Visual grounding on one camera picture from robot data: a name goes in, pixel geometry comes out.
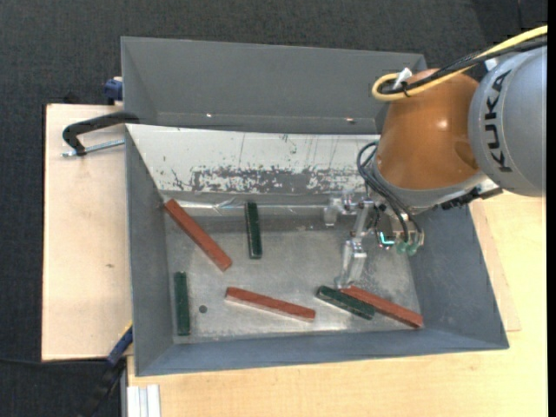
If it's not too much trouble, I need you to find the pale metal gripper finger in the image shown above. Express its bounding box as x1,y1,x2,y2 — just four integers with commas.
333,238,368,290
322,195,362,228

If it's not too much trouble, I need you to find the dark green flat block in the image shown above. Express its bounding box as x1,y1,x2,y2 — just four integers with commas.
315,285,376,321
243,201,264,261
173,270,193,337

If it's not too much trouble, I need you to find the red-brown flat block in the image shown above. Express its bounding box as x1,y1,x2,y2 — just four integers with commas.
163,198,234,273
341,285,425,330
224,286,317,323

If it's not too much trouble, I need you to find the grey metal bin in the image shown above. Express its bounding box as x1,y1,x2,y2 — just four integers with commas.
120,36,510,377

